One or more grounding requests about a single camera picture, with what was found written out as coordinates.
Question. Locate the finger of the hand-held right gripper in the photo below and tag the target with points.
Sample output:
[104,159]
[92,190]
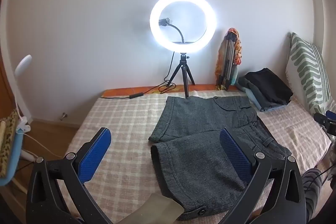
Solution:
[325,120]

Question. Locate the black folded garment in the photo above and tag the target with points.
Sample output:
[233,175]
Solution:
[270,85]

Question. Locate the folded tripod with orange scarf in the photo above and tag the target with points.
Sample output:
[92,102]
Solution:
[237,48]

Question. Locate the black gooseneck phone holder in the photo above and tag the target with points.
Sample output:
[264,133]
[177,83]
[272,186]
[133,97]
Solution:
[174,27]

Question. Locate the person's striped trouser leg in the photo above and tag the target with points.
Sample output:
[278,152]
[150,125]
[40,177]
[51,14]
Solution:
[311,187]

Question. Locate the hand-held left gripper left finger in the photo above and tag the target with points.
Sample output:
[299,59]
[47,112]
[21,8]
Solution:
[94,155]

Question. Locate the green patterned pillow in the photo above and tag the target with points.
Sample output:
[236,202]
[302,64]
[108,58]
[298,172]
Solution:
[307,69]

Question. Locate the beige checked blanket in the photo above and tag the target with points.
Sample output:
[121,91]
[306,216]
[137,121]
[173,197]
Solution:
[126,121]

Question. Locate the white clip lamp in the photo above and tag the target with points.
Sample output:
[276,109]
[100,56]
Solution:
[23,61]

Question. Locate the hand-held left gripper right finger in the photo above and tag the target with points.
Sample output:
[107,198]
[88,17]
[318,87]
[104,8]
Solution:
[236,155]

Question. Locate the folded silver tripod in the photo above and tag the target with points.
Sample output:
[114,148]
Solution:
[228,56]

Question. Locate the metal door stop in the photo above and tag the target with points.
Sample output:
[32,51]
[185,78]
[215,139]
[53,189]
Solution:
[63,115]

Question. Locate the small black tripod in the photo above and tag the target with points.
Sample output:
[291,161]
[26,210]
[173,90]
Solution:
[183,66]

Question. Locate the light blue chair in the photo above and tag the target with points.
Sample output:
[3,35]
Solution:
[13,161]

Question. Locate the light blue folded jeans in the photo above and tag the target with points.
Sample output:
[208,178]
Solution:
[275,107]

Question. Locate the grey pants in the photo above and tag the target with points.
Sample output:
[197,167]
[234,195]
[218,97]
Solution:
[199,140]

